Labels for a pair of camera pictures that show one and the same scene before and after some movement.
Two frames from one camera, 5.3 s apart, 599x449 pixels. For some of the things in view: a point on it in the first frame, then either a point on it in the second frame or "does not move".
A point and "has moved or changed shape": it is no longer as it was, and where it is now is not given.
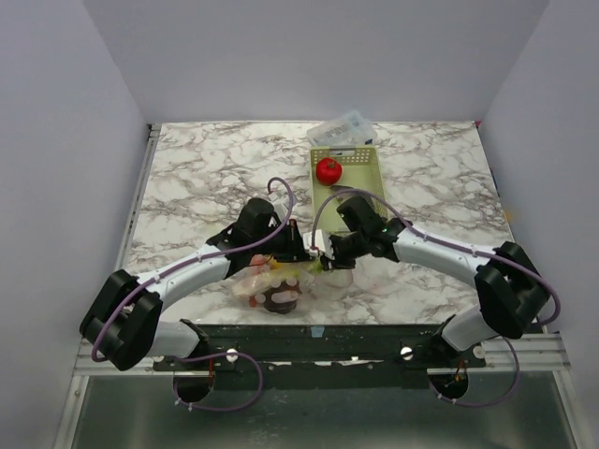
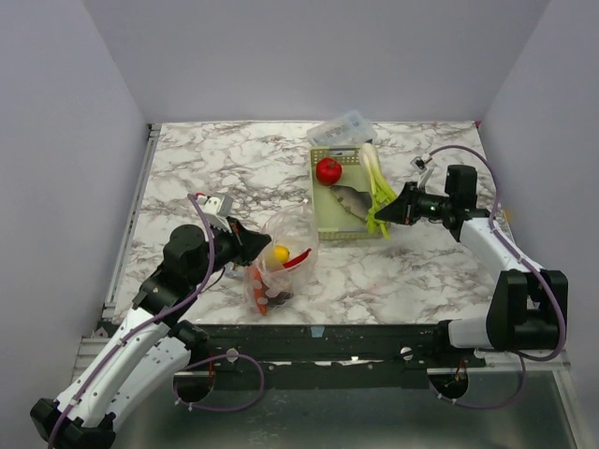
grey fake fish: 341,192 does not move
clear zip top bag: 273,285 has moved or changed shape
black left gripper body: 284,244 -> 227,247
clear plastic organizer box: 352,130 does not move
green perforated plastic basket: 360,177 does not move
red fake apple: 328,171 does not move
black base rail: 328,356 does not move
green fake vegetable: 314,266 -> 382,189
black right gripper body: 341,251 -> 408,206
